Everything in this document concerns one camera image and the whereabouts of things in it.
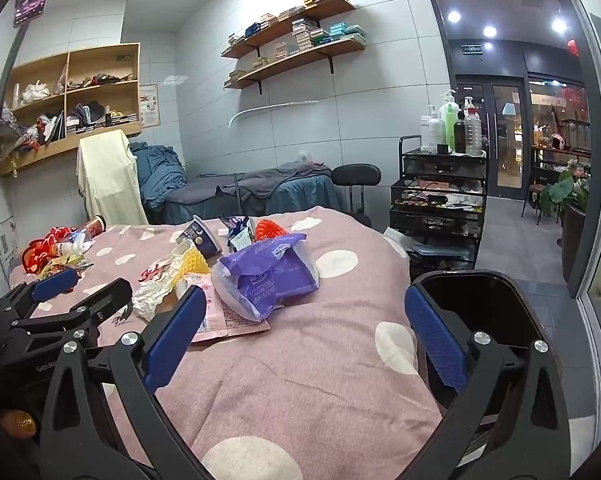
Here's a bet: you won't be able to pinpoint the long wooden wall shelf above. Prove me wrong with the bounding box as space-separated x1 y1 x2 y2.
224 35 367 96

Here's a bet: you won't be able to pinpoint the potted green plant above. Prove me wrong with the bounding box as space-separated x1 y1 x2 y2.
537 160 591 286

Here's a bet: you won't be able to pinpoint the dark folded clothes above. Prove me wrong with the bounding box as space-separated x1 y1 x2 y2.
68 101 106 129

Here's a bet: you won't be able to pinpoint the wooden bar stool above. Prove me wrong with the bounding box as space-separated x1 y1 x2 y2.
523 182 548 221

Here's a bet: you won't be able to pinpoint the small white drink bottle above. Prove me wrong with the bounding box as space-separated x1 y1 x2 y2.
54 232 95 261

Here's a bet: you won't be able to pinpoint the white plastic bag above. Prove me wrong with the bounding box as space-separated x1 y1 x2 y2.
20 80 51 106

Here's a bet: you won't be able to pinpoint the wooden cubby shelf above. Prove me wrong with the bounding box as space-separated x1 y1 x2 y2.
0 42 144 177

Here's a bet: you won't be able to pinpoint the wall shelves with books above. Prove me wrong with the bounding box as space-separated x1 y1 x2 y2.
225 16 367 86

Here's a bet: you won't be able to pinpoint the purple plastic bag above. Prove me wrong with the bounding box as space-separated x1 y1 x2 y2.
211 232 321 322

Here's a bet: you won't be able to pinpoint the blue snack wrapper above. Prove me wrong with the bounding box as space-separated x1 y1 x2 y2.
219 216 254 246

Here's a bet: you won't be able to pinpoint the person's left hand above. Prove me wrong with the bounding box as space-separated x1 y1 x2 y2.
0 407 41 461

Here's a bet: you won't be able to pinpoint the pink flat packet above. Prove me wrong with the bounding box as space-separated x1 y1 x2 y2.
183 272 272 345

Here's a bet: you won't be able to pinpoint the green pump bottle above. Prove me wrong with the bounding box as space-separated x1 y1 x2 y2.
440 90 461 154

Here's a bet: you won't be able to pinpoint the dark brown bottle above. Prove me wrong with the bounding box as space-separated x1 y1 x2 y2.
453 110 468 154

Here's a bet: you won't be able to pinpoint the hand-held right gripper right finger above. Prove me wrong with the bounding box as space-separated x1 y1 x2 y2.
397 285 573 480

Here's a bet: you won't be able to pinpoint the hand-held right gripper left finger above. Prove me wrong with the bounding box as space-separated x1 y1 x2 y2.
39 285 216 480

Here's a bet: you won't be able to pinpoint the white curved pipe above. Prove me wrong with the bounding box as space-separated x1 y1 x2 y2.
229 101 319 131

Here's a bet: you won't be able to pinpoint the yellow foam fruit net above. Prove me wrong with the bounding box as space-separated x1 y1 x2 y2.
173 246 211 281

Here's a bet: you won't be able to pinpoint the yellow snack wrapper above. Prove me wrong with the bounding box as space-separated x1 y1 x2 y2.
39 255 95 279

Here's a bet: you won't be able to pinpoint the blue skirted massage bed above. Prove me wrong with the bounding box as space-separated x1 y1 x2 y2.
145 162 346 226

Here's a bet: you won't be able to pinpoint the white red crumpled wrapper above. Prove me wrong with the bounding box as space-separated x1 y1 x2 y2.
132 255 181 321

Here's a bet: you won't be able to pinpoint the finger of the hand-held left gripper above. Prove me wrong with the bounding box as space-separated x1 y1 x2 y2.
10 277 134 347
0 266 80 322

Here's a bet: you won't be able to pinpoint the blue bedding pile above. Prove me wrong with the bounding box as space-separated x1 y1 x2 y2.
129 141 187 211

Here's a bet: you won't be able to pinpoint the red paper cup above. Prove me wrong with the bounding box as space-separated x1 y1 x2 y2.
78 215 106 239

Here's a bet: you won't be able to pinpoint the pink polka dot blanket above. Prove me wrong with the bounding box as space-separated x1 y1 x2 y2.
8 207 448 480

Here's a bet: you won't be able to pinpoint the cream towel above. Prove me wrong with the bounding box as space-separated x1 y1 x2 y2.
77 129 150 227

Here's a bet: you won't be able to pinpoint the white wall notice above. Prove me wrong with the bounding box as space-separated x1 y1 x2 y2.
0 217 21 281

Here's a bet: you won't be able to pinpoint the short wooden wall shelf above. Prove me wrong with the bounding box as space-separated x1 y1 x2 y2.
222 0 357 59

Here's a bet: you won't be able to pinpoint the black round stool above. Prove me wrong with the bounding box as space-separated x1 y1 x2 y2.
331 163 382 222

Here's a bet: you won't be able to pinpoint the black trash bin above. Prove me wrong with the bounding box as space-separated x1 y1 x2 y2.
407 269 551 426

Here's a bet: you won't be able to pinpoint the wall poster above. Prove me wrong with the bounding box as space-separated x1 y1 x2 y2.
139 83 160 128

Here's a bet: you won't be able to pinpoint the grey blanket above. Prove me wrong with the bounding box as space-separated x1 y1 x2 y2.
180 160 333 202

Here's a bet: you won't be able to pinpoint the white pump bottle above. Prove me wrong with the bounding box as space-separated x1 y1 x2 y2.
419 105 433 154

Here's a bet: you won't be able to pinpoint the orange foam fruit net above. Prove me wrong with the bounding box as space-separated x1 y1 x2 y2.
254 219 287 242

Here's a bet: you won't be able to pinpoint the white jug bottle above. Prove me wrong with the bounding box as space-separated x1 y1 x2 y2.
428 115 444 155

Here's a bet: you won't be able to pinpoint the black mesh cart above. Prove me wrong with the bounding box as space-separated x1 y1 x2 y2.
390 135 488 268

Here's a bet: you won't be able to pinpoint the dark blue yogurt cup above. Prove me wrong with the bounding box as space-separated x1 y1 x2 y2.
176 215 224 260

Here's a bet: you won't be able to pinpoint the clear plastic box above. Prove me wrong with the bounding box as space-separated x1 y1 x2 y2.
383 227 477 267

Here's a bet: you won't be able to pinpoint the clear plastic bottle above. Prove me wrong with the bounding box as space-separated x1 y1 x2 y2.
464 100 484 157

